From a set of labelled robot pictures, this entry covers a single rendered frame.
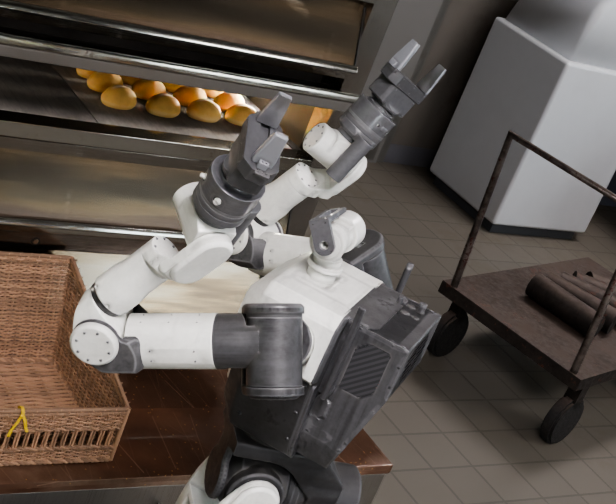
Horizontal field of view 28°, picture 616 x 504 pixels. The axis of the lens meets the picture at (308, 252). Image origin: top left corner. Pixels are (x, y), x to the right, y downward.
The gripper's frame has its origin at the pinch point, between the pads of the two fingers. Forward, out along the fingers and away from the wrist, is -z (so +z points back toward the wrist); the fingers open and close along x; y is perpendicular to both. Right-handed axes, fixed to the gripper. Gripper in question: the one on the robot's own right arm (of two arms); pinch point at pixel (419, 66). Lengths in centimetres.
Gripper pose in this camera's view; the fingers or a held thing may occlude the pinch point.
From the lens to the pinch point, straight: 241.9
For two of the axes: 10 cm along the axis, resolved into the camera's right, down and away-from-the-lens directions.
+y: -5.0, -6.3, 6.0
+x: -5.4, -3.2, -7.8
